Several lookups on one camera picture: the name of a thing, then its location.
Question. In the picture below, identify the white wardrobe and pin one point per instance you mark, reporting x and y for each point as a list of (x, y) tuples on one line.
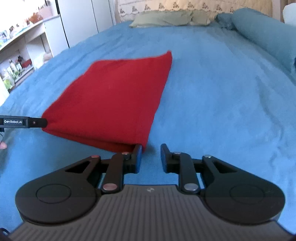
[(82, 19)]

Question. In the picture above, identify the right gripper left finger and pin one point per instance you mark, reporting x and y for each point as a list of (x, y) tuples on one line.
[(119, 165)]

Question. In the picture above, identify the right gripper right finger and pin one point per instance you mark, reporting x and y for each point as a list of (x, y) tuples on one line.
[(182, 164)]

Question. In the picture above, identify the green pillow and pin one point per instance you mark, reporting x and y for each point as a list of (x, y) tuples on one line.
[(171, 18)]

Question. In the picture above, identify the light blue pillow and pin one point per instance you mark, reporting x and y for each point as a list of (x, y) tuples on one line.
[(289, 14)]

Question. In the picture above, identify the person's left hand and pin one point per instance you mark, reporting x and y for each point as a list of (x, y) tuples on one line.
[(3, 145)]

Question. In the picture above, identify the blue bed sheet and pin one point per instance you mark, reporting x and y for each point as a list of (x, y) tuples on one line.
[(225, 97)]

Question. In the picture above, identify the rolled blue duvet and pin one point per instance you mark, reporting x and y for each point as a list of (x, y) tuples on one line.
[(275, 37)]

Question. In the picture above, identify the red garment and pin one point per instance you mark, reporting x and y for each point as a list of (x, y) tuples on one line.
[(112, 105)]

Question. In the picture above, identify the white shelf unit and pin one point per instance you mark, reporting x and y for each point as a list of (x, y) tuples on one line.
[(32, 32)]

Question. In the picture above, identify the cream quilted headboard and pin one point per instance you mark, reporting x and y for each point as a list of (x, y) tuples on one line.
[(217, 6)]

